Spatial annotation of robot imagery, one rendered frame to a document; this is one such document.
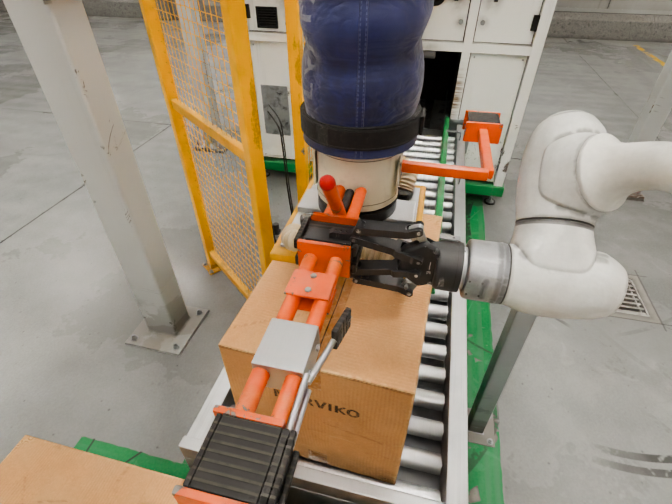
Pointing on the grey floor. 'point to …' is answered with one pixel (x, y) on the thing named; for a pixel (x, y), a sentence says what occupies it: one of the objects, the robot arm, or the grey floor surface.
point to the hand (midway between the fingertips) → (328, 248)
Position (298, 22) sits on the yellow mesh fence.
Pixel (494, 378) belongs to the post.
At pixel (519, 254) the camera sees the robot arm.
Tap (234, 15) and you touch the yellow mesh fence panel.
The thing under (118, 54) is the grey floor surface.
